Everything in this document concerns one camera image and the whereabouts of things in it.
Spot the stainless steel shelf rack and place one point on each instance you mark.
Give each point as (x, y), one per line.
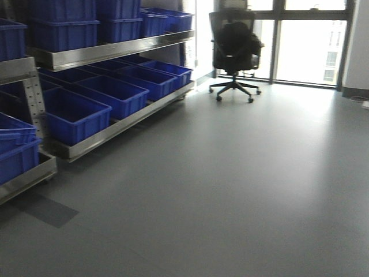
(98, 96)

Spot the black jacket on chair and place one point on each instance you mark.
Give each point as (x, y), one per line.
(236, 47)

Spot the black office chair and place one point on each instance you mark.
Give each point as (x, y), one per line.
(217, 20)

